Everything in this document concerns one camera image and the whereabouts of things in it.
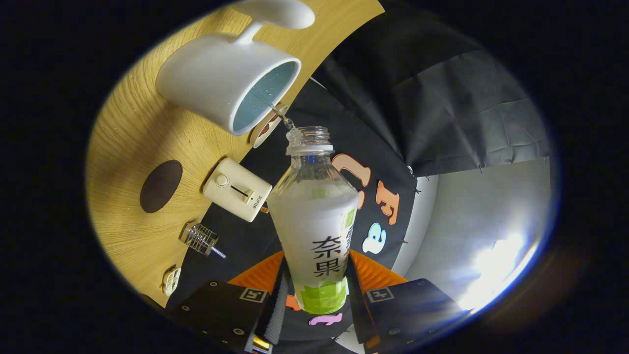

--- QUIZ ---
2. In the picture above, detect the white plate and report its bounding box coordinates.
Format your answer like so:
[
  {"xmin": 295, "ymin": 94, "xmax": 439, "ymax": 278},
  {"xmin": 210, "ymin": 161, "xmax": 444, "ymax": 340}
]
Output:
[{"xmin": 250, "ymin": 104, "xmax": 289, "ymax": 149}]

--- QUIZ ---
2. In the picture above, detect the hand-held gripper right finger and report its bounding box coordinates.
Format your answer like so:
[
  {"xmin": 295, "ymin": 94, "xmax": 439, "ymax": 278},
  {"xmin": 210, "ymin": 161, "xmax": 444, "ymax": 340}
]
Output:
[{"xmin": 348, "ymin": 249, "xmax": 467, "ymax": 352}]

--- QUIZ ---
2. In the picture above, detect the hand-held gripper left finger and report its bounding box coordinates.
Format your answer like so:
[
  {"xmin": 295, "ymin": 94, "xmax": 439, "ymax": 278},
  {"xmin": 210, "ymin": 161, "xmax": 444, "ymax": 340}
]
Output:
[{"xmin": 167, "ymin": 251, "xmax": 286, "ymax": 354}]

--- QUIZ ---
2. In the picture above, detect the juice bottle with white label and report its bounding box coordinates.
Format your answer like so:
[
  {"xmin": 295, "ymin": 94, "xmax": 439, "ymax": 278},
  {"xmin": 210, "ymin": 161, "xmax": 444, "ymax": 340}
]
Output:
[{"xmin": 267, "ymin": 126, "xmax": 359, "ymax": 315}]

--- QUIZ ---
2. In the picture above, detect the metal wire utensil holder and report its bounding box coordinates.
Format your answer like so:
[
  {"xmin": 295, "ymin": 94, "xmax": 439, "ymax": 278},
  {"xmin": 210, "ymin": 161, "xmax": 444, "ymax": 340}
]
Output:
[{"xmin": 180, "ymin": 222, "xmax": 219, "ymax": 256}]

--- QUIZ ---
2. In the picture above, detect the wooden table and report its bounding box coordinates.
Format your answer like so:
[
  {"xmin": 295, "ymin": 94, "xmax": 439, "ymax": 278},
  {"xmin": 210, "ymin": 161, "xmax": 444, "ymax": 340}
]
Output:
[{"xmin": 85, "ymin": 0, "xmax": 386, "ymax": 308}]

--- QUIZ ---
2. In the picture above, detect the white cup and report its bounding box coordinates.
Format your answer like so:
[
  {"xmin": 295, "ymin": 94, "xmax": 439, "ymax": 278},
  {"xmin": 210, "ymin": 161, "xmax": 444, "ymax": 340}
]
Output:
[{"xmin": 156, "ymin": 0, "xmax": 315, "ymax": 136}]

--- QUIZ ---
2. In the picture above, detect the large ceiling light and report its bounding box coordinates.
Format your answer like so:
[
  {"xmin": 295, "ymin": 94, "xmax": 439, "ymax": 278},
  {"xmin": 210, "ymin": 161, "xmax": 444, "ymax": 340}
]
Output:
[{"xmin": 459, "ymin": 234, "xmax": 539, "ymax": 313}]

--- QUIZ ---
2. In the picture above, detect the white divided dish of beans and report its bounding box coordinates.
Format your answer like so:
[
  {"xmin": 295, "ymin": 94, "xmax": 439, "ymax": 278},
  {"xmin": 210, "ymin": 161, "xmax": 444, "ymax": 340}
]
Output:
[{"xmin": 161, "ymin": 266, "xmax": 181, "ymax": 297}]

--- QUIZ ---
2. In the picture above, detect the white toaster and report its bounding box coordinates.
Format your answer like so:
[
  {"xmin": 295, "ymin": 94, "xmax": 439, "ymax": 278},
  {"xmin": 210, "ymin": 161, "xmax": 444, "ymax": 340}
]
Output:
[{"xmin": 202, "ymin": 157, "xmax": 273, "ymax": 223}]

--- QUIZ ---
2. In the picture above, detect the dark brown round coaster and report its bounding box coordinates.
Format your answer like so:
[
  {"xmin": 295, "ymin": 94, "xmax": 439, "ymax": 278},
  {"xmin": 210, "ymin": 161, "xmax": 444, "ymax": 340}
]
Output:
[{"xmin": 140, "ymin": 160, "xmax": 183, "ymax": 214}]

